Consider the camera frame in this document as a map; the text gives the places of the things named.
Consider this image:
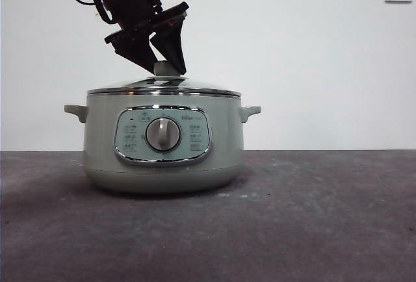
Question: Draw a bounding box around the green electric cooking pot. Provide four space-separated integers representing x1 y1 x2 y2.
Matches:
63 92 262 194

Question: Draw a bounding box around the glass lid with green knob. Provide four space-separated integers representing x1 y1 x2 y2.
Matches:
86 62 242 96

